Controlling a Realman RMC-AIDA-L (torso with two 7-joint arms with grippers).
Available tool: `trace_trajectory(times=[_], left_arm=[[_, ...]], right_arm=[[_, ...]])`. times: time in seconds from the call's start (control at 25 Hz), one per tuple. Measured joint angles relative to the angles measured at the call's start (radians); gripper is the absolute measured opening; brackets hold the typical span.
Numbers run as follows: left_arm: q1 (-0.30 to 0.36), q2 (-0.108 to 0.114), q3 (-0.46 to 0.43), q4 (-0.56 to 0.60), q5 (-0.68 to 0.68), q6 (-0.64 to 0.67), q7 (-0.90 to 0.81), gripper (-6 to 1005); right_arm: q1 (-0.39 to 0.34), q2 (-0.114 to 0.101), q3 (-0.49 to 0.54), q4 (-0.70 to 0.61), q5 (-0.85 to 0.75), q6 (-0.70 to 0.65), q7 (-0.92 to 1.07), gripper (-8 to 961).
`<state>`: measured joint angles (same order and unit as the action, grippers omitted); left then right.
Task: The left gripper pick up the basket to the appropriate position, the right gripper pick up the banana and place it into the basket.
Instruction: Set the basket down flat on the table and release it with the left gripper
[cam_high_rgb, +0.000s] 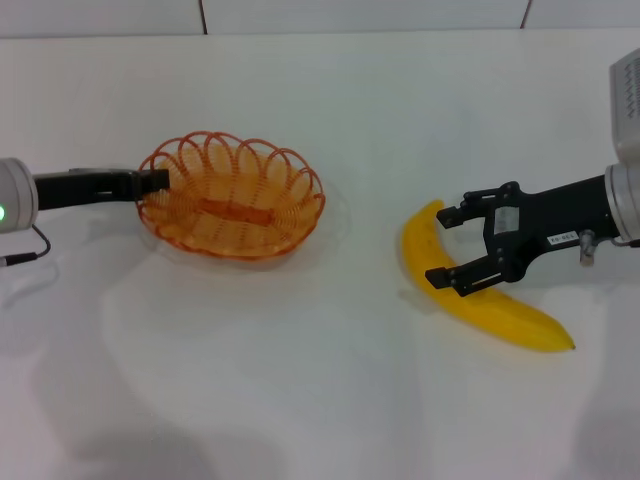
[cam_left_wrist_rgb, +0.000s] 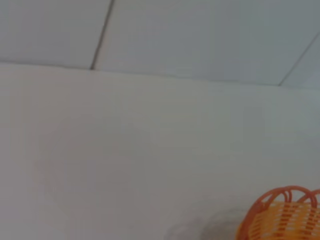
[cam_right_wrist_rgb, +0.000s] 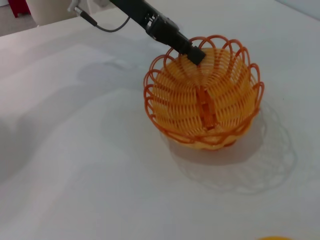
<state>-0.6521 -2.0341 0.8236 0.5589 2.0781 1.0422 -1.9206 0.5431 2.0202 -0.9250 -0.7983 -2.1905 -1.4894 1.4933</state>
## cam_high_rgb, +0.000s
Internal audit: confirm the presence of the orange wire basket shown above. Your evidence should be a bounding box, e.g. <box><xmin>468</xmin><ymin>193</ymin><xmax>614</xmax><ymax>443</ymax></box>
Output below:
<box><xmin>137</xmin><ymin>131</ymin><xmax>327</xmax><ymax>260</ymax></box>

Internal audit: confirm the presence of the silver plug on right gripper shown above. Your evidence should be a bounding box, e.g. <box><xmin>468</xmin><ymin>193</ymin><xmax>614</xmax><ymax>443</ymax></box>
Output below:
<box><xmin>577</xmin><ymin>229</ymin><xmax>597</xmax><ymax>267</ymax></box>

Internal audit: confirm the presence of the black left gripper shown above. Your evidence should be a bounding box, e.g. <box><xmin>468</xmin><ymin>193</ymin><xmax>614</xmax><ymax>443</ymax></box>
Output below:
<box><xmin>32</xmin><ymin>168</ymin><xmax>171</xmax><ymax>212</ymax></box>

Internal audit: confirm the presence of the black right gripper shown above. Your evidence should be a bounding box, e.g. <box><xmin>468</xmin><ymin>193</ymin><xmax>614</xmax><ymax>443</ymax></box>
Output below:
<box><xmin>424</xmin><ymin>174</ymin><xmax>617</xmax><ymax>299</ymax></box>

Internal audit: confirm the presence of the yellow banana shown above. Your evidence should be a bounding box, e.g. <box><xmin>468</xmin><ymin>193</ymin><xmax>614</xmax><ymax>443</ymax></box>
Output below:
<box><xmin>401</xmin><ymin>199</ymin><xmax>576</xmax><ymax>354</ymax></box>

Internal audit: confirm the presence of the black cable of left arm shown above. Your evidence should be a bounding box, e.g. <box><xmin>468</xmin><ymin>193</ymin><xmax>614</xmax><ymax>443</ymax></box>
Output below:
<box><xmin>0</xmin><ymin>224</ymin><xmax>52</xmax><ymax>269</ymax></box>

